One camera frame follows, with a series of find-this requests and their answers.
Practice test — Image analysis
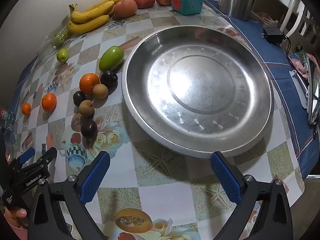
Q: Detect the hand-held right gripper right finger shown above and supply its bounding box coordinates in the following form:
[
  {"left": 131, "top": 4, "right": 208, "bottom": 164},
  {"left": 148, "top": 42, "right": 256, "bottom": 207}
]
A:
[{"left": 210, "top": 151, "right": 293, "bottom": 240}]

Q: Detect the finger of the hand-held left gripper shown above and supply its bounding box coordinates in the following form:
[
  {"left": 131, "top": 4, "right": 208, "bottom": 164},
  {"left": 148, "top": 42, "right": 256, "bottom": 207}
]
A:
[
  {"left": 11, "top": 147, "right": 35, "bottom": 172},
  {"left": 36, "top": 147, "right": 58, "bottom": 169}
]

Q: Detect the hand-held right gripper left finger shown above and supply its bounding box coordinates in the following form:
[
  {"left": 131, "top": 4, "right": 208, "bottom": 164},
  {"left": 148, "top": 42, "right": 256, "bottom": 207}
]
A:
[{"left": 26, "top": 151, "right": 111, "bottom": 240}]

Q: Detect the dark purple plum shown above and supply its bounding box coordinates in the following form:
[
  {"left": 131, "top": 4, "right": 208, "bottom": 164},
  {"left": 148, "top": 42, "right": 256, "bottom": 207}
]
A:
[
  {"left": 73, "top": 91, "right": 87, "bottom": 107},
  {"left": 80, "top": 120, "right": 98, "bottom": 138},
  {"left": 100, "top": 70, "right": 118, "bottom": 87}
]

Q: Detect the medium orange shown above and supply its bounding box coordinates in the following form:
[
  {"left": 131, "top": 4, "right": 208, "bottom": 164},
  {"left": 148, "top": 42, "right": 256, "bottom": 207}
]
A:
[{"left": 41, "top": 93, "right": 57, "bottom": 112}]

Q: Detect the brown longan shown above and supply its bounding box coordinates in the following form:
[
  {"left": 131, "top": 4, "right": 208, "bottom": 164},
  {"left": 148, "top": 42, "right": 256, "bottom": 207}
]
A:
[
  {"left": 79, "top": 100, "right": 95, "bottom": 117},
  {"left": 92, "top": 84, "right": 109, "bottom": 100}
]

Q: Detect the large orange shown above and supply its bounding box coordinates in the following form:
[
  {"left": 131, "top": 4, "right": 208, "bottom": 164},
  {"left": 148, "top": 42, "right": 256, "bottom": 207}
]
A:
[{"left": 79, "top": 73, "right": 100, "bottom": 95}]

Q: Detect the round metal basin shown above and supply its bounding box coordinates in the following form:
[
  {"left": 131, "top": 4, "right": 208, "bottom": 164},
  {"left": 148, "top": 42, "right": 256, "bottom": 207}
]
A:
[{"left": 121, "top": 25, "right": 275, "bottom": 159}]

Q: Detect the large green jujube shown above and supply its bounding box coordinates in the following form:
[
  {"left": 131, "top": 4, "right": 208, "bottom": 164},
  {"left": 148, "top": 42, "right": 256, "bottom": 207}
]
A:
[{"left": 99, "top": 46, "right": 125, "bottom": 72}]

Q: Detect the person's left forearm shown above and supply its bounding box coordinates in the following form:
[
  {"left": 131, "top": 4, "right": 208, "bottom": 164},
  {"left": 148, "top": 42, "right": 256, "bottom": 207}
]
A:
[{"left": 7, "top": 226, "right": 28, "bottom": 240}]

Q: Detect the person's left hand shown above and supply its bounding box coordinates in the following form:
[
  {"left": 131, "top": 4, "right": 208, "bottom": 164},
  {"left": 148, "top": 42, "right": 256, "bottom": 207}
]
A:
[{"left": 3, "top": 206, "right": 27, "bottom": 229}]

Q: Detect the labelled clear glass cup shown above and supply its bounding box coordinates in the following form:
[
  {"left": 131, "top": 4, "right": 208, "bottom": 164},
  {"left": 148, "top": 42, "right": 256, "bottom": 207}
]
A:
[{"left": 0, "top": 107, "right": 15, "bottom": 130}]

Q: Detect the checkered printed tablecloth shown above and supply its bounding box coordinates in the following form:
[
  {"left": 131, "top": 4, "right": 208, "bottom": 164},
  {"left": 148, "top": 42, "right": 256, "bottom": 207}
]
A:
[{"left": 7, "top": 0, "right": 305, "bottom": 240}]

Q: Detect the small green jujube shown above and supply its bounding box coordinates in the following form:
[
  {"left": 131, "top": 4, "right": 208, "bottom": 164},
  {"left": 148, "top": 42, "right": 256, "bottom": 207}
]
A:
[{"left": 56, "top": 48, "right": 69, "bottom": 63}]

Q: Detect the clear plastic fruit box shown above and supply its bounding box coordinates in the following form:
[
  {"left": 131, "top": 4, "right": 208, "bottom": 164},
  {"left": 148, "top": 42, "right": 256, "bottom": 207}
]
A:
[{"left": 40, "top": 22, "right": 73, "bottom": 53}]

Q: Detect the boxed green jujube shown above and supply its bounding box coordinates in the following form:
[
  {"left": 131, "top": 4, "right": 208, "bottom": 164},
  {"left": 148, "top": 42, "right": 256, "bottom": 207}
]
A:
[{"left": 54, "top": 29, "right": 70, "bottom": 47}]

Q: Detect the pink patterned packet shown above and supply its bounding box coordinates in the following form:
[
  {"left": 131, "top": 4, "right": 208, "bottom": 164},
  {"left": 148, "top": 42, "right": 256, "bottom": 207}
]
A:
[{"left": 290, "top": 52, "right": 312, "bottom": 78}]

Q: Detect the yellow banana bunch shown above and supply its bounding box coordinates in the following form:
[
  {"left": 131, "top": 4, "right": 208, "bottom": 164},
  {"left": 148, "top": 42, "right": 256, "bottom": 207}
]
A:
[{"left": 68, "top": 0, "right": 127, "bottom": 35}]

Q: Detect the black charger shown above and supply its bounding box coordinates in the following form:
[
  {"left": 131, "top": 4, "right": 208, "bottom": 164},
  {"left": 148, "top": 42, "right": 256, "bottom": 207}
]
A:
[{"left": 261, "top": 27, "right": 284, "bottom": 43}]

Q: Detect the white chair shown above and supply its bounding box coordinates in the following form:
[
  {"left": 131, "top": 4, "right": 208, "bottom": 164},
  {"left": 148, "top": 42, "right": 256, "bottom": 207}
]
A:
[{"left": 280, "top": 0, "right": 320, "bottom": 45}]

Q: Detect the stainless steel kettle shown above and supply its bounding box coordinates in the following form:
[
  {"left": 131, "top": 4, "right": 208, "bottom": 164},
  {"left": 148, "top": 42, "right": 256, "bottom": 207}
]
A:
[{"left": 218, "top": 0, "right": 262, "bottom": 22}]

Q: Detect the teal plastic toy box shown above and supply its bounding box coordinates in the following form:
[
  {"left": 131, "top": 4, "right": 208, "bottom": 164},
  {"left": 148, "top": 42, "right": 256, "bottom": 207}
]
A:
[{"left": 170, "top": 0, "right": 205, "bottom": 15}]

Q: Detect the black charger cable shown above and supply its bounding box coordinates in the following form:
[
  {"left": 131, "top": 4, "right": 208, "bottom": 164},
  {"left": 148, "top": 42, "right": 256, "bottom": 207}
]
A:
[{"left": 282, "top": 36, "right": 292, "bottom": 55}]

